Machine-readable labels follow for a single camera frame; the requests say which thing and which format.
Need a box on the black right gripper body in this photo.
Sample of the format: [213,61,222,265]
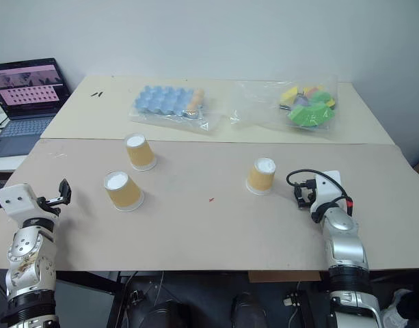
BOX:
[296,179,316,210]

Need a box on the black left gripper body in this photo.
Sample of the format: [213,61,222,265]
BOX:
[37,195,62,217]

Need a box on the yellow ribbed paper cup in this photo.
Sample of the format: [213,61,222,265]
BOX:
[245,157,277,196]
[103,170,144,212]
[124,133,158,172]

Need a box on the brown cardboard piece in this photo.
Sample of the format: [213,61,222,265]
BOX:
[247,270,322,284]

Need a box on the large green foam block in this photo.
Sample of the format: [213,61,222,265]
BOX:
[286,103,336,128]

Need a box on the open grey laptop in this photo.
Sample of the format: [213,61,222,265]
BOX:
[0,57,74,159]

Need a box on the clear bag with foam blocks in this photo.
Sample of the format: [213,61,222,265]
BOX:
[228,74,338,139]

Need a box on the yellow foam block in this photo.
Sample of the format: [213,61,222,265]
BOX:
[278,86,299,106]

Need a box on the small green foam block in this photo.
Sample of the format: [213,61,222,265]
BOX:
[309,90,335,104]

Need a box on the dark rounded shape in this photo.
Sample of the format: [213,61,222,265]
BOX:
[230,292,269,328]
[139,299,188,328]

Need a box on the blue egg tray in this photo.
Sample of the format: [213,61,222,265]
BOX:
[133,85,197,116]

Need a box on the clear bag with egg tray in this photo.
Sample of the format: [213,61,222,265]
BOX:
[128,83,224,135]

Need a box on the white crumpled object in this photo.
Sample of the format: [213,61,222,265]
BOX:
[381,288,416,328]

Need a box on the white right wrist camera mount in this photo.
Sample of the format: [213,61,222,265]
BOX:
[309,169,344,215]

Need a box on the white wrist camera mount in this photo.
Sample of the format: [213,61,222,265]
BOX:
[309,169,344,215]
[0,183,40,220]

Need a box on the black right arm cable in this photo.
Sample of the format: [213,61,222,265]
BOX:
[286,169,354,217]

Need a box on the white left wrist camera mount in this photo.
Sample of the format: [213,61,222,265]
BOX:
[0,183,40,220]

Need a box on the black table frame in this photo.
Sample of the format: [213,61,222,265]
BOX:
[55,270,141,328]

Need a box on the orange wooden handle tool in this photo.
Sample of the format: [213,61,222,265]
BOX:
[183,88,206,119]

